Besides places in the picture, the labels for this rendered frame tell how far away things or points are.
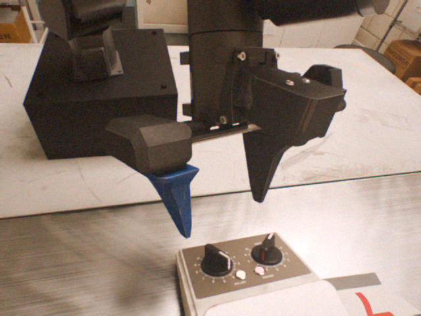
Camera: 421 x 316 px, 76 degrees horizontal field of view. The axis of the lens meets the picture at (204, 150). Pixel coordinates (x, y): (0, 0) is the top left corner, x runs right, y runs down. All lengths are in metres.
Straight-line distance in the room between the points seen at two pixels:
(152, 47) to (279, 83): 0.33
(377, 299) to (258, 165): 0.21
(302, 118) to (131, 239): 0.27
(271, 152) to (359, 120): 0.42
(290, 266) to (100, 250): 0.22
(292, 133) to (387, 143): 0.48
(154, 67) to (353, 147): 0.39
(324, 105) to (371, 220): 0.32
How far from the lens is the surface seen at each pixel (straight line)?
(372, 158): 0.58
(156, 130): 0.16
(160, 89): 0.38
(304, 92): 0.17
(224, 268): 0.29
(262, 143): 0.27
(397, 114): 0.75
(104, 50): 0.39
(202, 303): 0.27
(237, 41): 0.20
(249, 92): 0.18
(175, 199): 0.19
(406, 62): 2.82
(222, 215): 0.38
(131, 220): 0.37
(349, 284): 0.40
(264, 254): 0.30
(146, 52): 0.46
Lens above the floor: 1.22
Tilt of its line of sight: 45 degrees down
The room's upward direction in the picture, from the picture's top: 9 degrees clockwise
